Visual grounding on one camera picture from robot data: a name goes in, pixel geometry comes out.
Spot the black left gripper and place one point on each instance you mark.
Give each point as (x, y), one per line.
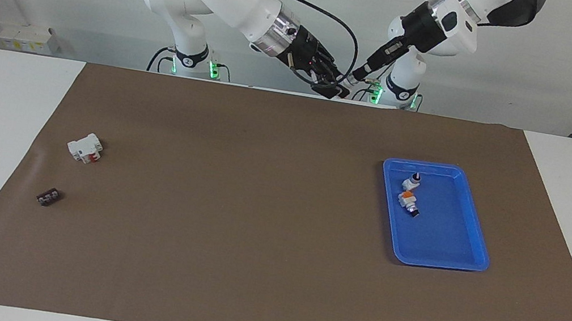
(424, 27)

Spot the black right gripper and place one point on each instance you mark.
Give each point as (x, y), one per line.
(313, 58)

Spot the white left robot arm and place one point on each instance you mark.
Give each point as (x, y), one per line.
(463, 36)

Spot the blue plastic tray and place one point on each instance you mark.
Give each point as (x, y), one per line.
(440, 236)

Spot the brown table mat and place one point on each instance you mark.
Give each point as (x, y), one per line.
(268, 272)

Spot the white red circuit breaker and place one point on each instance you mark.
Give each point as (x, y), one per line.
(81, 148)

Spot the small black terminal block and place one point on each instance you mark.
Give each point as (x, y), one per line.
(49, 197)

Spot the white power strip box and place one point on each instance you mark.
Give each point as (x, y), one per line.
(24, 36)

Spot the white black-tipped switch part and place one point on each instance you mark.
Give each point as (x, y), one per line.
(411, 183)

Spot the selector switch orange base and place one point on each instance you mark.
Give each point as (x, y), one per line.
(407, 199)

